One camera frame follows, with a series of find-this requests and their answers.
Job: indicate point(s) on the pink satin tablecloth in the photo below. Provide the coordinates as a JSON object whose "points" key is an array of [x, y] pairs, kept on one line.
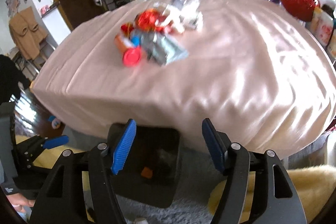
{"points": [[253, 69]]}

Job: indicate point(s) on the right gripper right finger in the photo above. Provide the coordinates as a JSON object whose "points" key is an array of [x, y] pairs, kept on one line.
{"points": [[217, 144]]}

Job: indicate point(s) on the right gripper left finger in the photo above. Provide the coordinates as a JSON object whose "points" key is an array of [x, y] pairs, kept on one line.
{"points": [[123, 146]]}

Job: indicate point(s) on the yellow fluffy cushion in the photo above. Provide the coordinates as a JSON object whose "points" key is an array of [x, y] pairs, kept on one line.
{"points": [[314, 186]]}

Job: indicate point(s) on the white crumpled plastic wrapper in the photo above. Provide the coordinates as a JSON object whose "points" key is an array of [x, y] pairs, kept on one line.
{"points": [[180, 15]]}

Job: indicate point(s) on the orange wrapper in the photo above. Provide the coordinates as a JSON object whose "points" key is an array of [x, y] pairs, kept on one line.
{"points": [[147, 173]]}

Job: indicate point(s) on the tan hanging coat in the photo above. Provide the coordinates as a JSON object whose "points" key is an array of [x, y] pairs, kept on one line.
{"points": [[26, 33]]}

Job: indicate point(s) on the red plastic basket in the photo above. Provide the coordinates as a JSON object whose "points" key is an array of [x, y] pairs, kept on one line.
{"points": [[301, 9]]}

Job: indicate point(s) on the cartoon plush slipper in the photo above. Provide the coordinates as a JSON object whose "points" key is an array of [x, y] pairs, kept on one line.
{"points": [[55, 122]]}

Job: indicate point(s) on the grey foil snack packet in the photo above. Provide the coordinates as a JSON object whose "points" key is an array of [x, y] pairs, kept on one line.
{"points": [[162, 48]]}

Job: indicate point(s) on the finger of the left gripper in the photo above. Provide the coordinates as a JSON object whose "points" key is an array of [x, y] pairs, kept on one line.
{"points": [[51, 143]]}

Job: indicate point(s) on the orange tube with red cap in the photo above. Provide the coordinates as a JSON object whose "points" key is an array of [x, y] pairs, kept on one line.
{"points": [[131, 54]]}

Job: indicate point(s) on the black trash bin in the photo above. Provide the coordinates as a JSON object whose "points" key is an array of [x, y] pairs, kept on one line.
{"points": [[157, 148]]}

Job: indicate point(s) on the white bottle pink label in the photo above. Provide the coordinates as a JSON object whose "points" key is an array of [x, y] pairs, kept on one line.
{"points": [[324, 28]]}

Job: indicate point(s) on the person's left hand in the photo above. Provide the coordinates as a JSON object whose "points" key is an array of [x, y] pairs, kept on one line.
{"points": [[20, 202]]}

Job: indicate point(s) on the red crumpled wrapper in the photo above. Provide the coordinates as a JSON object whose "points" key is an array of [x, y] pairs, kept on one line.
{"points": [[150, 21]]}

